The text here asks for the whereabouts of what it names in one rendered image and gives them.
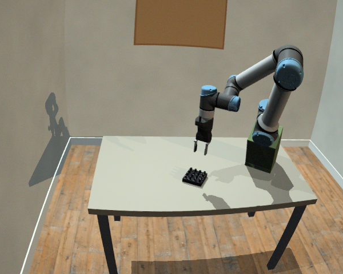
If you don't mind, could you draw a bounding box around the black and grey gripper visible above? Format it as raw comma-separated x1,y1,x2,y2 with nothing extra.
194,108,214,155

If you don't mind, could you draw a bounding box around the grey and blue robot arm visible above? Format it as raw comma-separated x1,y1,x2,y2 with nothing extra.
200,45,304,147

